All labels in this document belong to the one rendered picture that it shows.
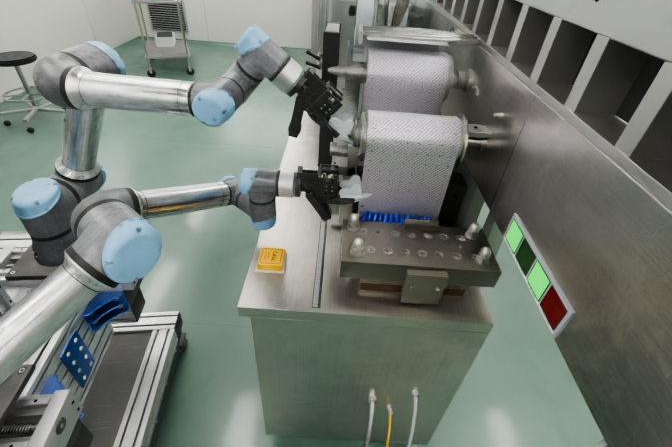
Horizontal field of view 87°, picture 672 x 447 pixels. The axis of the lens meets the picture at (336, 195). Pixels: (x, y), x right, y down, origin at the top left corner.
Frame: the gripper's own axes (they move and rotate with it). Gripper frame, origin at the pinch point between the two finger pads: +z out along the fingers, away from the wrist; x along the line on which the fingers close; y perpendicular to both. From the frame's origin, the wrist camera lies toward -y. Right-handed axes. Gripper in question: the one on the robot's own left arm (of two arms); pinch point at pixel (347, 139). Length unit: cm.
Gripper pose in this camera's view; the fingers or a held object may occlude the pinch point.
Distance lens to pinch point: 96.3
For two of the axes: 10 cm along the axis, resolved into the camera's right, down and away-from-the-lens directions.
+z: 7.2, 5.7, 3.9
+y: 6.9, -5.7, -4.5
